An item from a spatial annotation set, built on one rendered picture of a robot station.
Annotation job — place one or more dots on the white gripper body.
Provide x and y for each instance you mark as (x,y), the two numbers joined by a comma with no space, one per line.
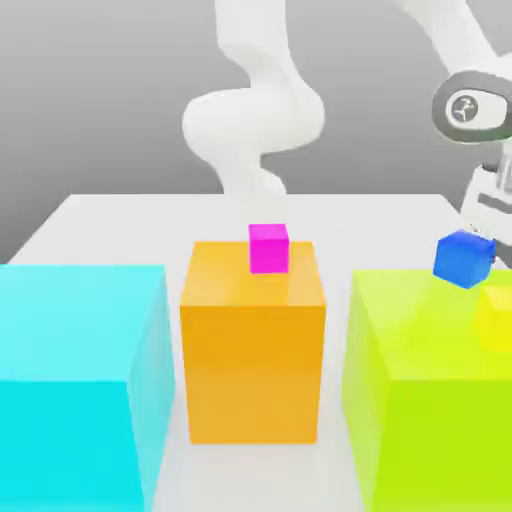
(482,208)

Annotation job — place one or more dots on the small blue cube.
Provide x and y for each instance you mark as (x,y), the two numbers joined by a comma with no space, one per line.
(464,258)

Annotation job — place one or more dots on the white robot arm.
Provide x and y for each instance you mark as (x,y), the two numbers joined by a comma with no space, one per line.
(256,116)

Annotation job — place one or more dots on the small yellow cube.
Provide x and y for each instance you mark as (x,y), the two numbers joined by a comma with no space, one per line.
(498,316)

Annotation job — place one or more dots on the small magenta cube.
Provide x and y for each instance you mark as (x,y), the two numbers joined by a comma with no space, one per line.
(268,248)

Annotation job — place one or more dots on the large lime green box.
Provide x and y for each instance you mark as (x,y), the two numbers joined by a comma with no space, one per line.
(436,400)

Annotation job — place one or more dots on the large orange box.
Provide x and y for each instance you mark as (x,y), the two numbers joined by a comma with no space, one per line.
(252,352)

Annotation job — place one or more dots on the large cyan box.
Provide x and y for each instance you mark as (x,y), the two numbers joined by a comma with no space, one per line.
(68,384)

